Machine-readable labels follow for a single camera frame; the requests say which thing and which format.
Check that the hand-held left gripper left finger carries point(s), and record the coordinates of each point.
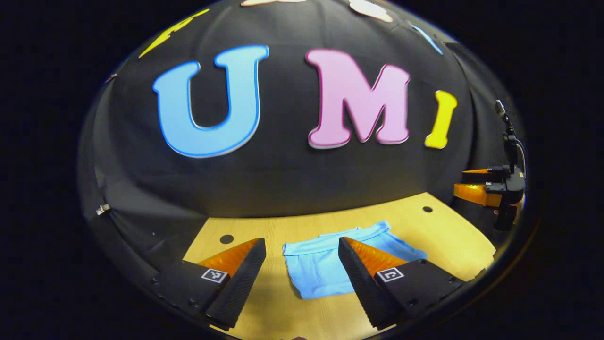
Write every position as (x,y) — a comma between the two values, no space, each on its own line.
(240,283)

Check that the light blue T-shirt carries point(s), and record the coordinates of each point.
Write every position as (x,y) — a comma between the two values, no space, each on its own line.
(321,269)

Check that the black backdrop cloth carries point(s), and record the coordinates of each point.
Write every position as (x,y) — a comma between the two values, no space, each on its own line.
(283,179)

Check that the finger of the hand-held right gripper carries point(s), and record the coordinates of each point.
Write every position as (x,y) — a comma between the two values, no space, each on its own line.
(476,173)
(474,193)

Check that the small white clip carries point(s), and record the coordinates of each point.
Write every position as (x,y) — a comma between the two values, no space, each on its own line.
(103,209)

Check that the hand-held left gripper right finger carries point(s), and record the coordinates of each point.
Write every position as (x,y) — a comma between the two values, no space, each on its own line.
(358,278)

